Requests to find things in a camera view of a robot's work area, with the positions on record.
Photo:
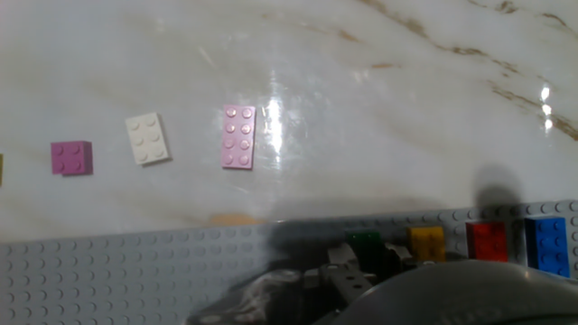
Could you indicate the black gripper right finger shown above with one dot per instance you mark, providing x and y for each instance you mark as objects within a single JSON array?
[{"x": 397, "y": 258}]

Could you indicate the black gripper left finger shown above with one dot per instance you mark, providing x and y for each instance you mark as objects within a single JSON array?
[{"x": 350, "y": 282}]

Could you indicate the yellow Lego brick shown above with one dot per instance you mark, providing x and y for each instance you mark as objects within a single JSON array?
[{"x": 426, "y": 244}]

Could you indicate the green Lego brick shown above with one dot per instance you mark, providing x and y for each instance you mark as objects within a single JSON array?
[{"x": 363, "y": 246}]

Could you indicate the red long Lego brick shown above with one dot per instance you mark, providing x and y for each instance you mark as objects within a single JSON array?
[{"x": 487, "y": 241}]

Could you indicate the blue long Lego brick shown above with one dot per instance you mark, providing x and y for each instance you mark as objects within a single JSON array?
[{"x": 547, "y": 246}]

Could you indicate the pink Lego brick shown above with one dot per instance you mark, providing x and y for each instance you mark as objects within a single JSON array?
[{"x": 238, "y": 137}]

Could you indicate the grey Lego baseplate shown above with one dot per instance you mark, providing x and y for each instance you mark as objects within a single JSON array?
[{"x": 135, "y": 271}]

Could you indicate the white Lego brick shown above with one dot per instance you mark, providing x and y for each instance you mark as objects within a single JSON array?
[{"x": 146, "y": 137}]

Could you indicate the magenta small Lego brick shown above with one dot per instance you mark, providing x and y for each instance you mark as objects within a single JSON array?
[{"x": 71, "y": 158}]

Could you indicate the lime small Lego brick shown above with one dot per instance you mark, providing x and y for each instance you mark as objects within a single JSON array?
[{"x": 1, "y": 169}]

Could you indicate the marble pattern board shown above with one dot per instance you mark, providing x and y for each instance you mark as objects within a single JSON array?
[{"x": 316, "y": 67}]

